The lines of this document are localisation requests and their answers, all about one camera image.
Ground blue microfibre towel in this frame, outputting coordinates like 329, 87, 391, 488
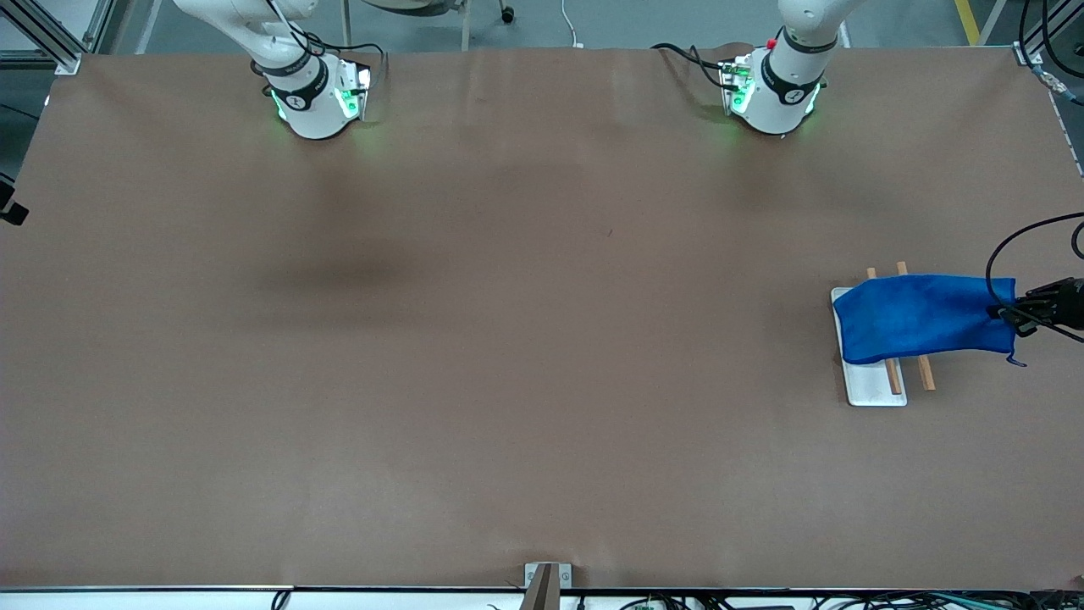
832, 273, 1028, 368

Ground table cover sheet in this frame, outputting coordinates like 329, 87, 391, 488
0, 47, 1084, 591

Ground chair base with caster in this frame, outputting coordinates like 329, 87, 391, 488
339, 0, 517, 52

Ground white rack base plate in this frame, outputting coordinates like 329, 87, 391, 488
830, 286, 909, 408

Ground black frame cable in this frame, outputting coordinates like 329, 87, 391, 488
1019, 0, 1084, 107

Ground black arm base cable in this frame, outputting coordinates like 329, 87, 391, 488
250, 0, 389, 86
650, 42, 739, 90

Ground black cable bundle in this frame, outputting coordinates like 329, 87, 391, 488
593, 589, 1084, 610

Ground grey metal mount bracket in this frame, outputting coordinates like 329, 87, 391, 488
523, 562, 572, 589

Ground white floor cable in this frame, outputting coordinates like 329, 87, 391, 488
559, 0, 587, 49

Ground brown camera post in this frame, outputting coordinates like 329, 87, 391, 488
518, 564, 560, 610

